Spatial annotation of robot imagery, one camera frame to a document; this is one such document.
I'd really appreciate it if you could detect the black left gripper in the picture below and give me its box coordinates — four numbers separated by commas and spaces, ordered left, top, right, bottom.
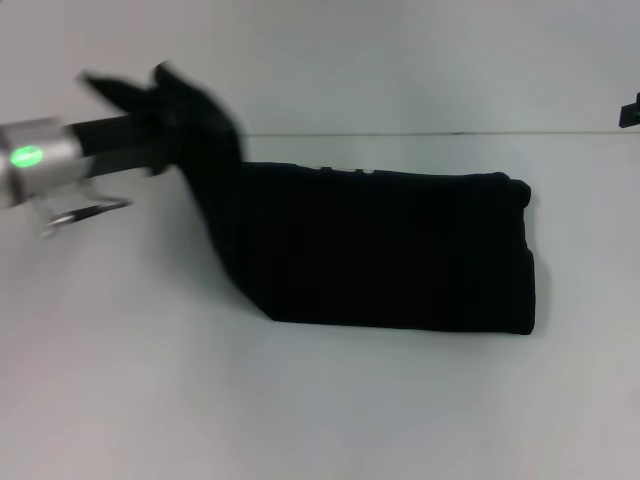
69, 110, 169, 179

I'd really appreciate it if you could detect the black shirt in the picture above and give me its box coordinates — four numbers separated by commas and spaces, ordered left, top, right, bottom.
79, 60, 537, 337

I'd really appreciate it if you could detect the black cable with silver plug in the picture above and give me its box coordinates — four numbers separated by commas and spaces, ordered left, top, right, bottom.
32, 192, 135, 240

